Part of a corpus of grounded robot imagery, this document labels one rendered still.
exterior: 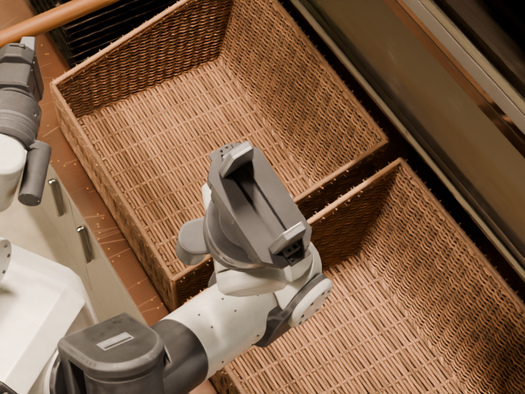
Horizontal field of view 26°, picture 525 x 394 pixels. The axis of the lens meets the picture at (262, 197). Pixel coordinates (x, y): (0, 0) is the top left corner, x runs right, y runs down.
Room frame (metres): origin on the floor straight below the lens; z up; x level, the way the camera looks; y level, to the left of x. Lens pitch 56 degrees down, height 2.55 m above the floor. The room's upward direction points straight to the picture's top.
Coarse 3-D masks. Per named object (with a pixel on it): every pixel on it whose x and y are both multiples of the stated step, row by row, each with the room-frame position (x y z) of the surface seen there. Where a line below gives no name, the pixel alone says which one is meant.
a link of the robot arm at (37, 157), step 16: (0, 128) 1.01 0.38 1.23; (16, 128) 1.01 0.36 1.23; (32, 128) 1.03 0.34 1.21; (32, 144) 1.01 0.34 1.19; (32, 160) 0.98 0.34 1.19; (48, 160) 0.99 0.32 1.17; (32, 176) 0.95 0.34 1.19; (0, 192) 0.93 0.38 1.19; (32, 192) 0.93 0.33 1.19; (0, 208) 0.93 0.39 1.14
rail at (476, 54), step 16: (432, 0) 1.07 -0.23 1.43; (448, 16) 1.04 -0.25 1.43; (464, 32) 1.01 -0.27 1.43; (464, 48) 1.00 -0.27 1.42; (480, 48) 0.99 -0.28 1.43; (480, 64) 0.97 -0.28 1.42; (496, 64) 0.96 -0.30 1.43; (496, 80) 0.94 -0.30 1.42; (512, 80) 0.93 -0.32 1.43; (512, 96) 0.91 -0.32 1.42
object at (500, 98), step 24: (408, 0) 1.10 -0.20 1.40; (456, 0) 1.10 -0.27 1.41; (480, 0) 1.10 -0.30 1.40; (504, 0) 1.11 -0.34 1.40; (432, 24) 1.06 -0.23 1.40; (480, 24) 1.05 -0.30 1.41; (504, 24) 1.06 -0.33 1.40; (456, 48) 1.01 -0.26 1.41; (504, 48) 1.01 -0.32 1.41; (480, 72) 0.97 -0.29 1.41; (504, 96) 0.92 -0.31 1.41
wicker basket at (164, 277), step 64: (192, 0) 1.67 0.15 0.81; (256, 0) 1.67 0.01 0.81; (128, 64) 1.60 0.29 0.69; (192, 64) 1.67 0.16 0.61; (256, 64) 1.60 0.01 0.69; (320, 64) 1.47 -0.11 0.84; (64, 128) 1.49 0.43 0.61; (128, 128) 1.50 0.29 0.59; (192, 128) 1.50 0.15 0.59; (256, 128) 1.50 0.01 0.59; (320, 128) 1.40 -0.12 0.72; (128, 192) 1.33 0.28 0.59; (192, 192) 1.34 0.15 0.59; (320, 192) 1.20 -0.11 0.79
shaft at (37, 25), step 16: (80, 0) 1.29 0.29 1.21; (96, 0) 1.29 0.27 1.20; (112, 0) 1.30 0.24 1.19; (48, 16) 1.25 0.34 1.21; (64, 16) 1.26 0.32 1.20; (80, 16) 1.27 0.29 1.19; (0, 32) 1.22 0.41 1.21; (16, 32) 1.22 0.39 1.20; (32, 32) 1.23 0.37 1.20; (0, 48) 1.20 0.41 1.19
